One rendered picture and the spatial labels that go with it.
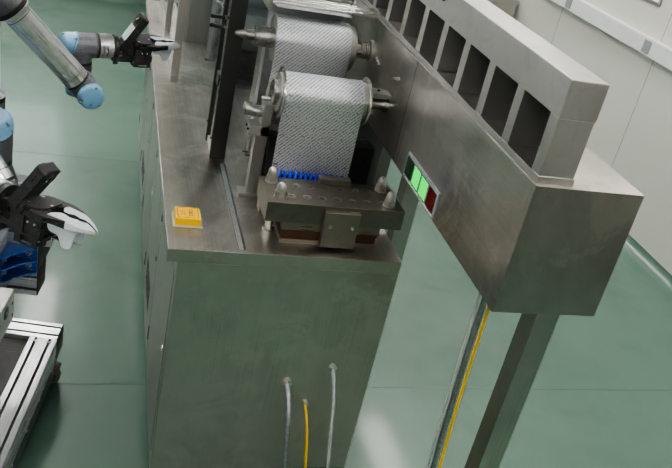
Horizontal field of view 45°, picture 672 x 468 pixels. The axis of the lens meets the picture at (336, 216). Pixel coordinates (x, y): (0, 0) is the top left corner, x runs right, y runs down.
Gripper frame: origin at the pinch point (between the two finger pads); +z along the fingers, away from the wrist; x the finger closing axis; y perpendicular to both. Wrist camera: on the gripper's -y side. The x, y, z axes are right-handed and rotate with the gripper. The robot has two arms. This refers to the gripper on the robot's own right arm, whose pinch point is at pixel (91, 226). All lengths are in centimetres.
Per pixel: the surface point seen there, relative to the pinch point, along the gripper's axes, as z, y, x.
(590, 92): 74, -46, -39
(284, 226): 8, 18, -79
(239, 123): -43, 14, -147
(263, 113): -12, -7, -94
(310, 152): 4, 0, -97
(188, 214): -17, 22, -71
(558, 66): 67, -48, -43
